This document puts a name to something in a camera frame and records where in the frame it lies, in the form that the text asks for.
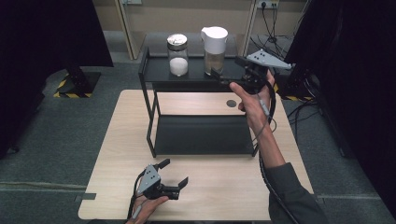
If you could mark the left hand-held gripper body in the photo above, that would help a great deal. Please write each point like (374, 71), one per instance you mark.
(149, 182)

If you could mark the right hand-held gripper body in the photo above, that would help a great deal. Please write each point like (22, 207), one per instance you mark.
(264, 60)

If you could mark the glass jar with white lid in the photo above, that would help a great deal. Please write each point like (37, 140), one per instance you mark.
(214, 40)

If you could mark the glass jar with silver lid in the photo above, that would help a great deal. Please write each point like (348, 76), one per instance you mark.
(178, 59)

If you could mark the black metal two-tier rack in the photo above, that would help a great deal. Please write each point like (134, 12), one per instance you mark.
(202, 133)

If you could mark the person's left hand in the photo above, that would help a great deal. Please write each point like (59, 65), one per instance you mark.
(146, 207)

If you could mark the person's right hand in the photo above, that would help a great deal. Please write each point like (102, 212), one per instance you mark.
(253, 107)

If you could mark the round grey table grommet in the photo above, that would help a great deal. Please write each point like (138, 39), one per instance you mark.
(231, 103)

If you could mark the black stand base striped tape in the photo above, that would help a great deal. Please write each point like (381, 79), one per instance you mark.
(77, 84)
(292, 91)

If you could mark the black curtain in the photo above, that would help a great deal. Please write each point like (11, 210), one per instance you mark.
(40, 46)
(358, 77)

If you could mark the white wall socket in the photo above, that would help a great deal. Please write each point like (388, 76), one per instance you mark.
(267, 3)

